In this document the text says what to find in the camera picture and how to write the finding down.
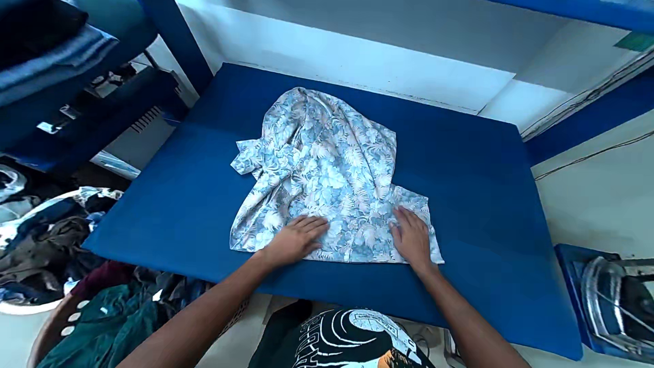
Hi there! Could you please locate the person's right hand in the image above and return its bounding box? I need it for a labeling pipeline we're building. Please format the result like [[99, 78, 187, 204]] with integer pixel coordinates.
[[389, 205, 432, 272]]

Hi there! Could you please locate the person's left hand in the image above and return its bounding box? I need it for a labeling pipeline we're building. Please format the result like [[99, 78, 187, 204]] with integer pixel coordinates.
[[262, 215, 330, 267]]

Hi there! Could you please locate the blue floral leaf-print shirt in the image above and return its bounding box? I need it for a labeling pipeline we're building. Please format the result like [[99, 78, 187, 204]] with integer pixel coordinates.
[[229, 86, 446, 265]]

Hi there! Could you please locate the person's left forearm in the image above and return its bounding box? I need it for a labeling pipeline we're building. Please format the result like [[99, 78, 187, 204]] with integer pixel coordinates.
[[116, 250, 274, 368]]

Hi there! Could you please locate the person's right forearm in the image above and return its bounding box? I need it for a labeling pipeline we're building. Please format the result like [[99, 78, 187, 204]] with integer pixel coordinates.
[[415, 263, 532, 368]]

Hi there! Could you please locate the blue padded table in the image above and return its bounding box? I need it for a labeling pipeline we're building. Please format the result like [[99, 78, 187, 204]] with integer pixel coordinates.
[[82, 62, 583, 362]]

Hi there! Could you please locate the person's body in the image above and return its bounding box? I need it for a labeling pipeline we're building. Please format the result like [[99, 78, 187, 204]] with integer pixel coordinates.
[[248, 300, 436, 368]]

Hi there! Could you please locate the grey vented metal box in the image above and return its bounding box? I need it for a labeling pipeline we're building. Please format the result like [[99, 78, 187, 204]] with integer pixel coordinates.
[[103, 105, 177, 172]]

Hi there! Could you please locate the pile of green maroon clothes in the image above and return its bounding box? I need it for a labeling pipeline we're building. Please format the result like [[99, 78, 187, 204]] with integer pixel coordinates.
[[37, 261, 213, 368]]

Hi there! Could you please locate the silver black iron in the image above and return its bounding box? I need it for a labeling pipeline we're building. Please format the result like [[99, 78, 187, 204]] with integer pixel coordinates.
[[581, 256, 654, 354]]

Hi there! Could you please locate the blue metal shelf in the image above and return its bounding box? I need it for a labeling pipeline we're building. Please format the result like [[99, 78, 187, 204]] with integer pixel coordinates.
[[0, 0, 214, 177]]

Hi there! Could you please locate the pile of dark clothes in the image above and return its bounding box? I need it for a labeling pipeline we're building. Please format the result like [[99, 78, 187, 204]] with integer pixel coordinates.
[[0, 166, 123, 306]]

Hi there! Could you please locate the blue overhead beam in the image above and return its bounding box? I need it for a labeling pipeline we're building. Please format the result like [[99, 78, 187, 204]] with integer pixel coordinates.
[[488, 0, 654, 36]]

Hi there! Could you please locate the brown laundry basket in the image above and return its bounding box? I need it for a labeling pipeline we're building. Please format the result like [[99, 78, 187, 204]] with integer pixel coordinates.
[[27, 293, 85, 368]]

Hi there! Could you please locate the white round laundry basket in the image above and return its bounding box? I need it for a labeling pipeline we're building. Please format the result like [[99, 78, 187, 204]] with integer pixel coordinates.
[[0, 188, 124, 316]]

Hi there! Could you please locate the stack of folded clothes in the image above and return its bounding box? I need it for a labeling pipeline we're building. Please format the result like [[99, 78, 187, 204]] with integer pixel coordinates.
[[0, 0, 120, 108]]

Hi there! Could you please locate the black wall cable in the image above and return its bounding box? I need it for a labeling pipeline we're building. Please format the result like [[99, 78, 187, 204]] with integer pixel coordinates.
[[534, 130, 654, 182]]

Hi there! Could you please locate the blue wall beam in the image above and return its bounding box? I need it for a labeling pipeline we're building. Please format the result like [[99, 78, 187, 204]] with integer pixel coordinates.
[[522, 64, 654, 167]]

